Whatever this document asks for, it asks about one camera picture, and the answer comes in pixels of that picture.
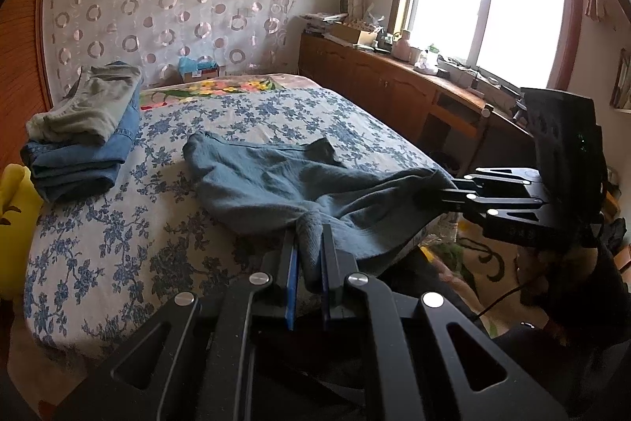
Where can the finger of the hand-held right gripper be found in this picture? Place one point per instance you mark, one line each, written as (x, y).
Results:
(493, 179)
(483, 203)

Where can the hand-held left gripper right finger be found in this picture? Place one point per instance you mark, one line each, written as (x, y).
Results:
(326, 283)

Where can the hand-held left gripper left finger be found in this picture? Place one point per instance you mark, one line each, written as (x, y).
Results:
(292, 283)

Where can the teal pants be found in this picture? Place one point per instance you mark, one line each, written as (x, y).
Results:
(276, 184)

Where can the grey-green folded pants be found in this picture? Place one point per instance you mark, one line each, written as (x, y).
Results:
(93, 105)

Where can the person's right hand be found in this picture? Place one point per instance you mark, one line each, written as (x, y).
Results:
(535, 270)

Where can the floral rug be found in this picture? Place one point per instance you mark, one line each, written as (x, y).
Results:
(473, 270)

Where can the framed picture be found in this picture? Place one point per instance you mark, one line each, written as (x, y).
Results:
(622, 80)

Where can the clear bottle with green cap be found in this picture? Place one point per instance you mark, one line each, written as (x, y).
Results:
(428, 58)

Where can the bed with blue floral sheet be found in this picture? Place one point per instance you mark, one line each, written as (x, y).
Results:
(148, 223)

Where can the long wooden cabinet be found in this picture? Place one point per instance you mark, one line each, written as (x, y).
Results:
(365, 80)

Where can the open cardboard box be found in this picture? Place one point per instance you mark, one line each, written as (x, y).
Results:
(352, 34)

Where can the colourful floral blanket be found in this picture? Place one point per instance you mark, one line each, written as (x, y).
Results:
(217, 88)

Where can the small cardboard box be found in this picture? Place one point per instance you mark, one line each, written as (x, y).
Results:
(199, 75)

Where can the stack of papers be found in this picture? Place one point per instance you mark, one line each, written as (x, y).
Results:
(323, 22)

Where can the light blue cloth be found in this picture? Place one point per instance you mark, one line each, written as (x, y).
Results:
(194, 63)

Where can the blue folded jeans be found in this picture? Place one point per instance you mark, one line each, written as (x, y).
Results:
(79, 164)

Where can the yellow plush toy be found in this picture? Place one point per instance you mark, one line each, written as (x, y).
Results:
(17, 228)

